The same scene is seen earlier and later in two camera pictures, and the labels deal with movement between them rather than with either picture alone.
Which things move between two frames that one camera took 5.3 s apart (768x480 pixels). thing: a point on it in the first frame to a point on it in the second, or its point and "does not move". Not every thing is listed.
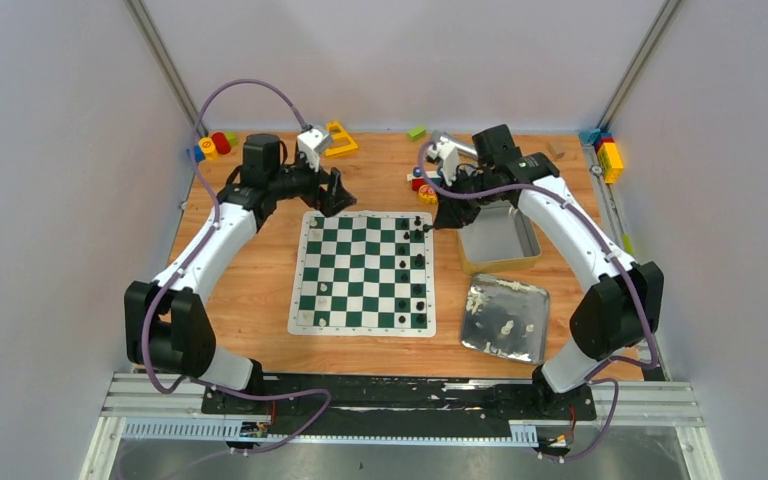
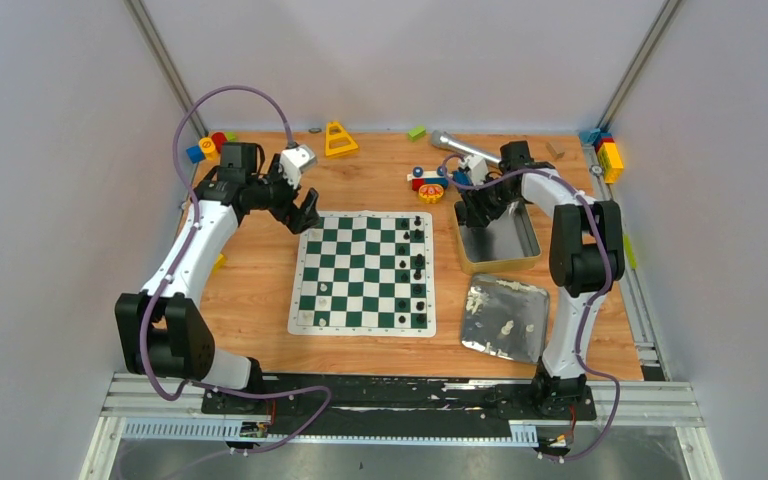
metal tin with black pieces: (499, 238) does not move
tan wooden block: (553, 152) does not move
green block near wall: (417, 133) does not move
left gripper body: (325, 189) to (293, 206)
